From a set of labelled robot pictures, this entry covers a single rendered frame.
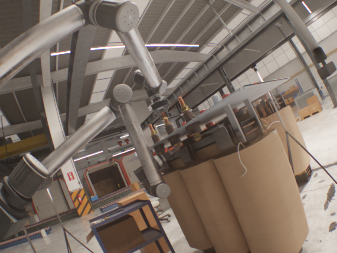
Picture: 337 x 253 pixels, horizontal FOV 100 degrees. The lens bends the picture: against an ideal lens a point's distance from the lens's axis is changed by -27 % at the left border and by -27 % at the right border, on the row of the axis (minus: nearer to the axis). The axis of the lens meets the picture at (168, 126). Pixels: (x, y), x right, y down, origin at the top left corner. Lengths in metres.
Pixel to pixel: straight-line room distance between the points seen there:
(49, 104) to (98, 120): 11.46
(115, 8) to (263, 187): 1.18
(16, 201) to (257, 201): 1.44
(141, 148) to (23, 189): 0.81
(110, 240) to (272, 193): 1.44
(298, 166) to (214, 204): 1.71
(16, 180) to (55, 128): 11.06
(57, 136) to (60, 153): 10.62
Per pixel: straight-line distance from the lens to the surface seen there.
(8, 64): 0.86
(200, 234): 1.97
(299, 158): 2.92
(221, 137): 1.22
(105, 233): 1.92
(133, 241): 1.98
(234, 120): 1.21
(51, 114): 12.61
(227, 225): 1.58
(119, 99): 1.34
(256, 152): 1.15
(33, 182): 1.25
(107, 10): 0.87
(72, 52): 6.51
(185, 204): 1.85
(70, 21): 0.95
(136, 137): 1.31
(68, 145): 1.48
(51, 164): 1.49
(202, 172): 1.45
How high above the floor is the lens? 1.21
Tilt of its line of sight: 9 degrees up
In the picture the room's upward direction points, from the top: 24 degrees counter-clockwise
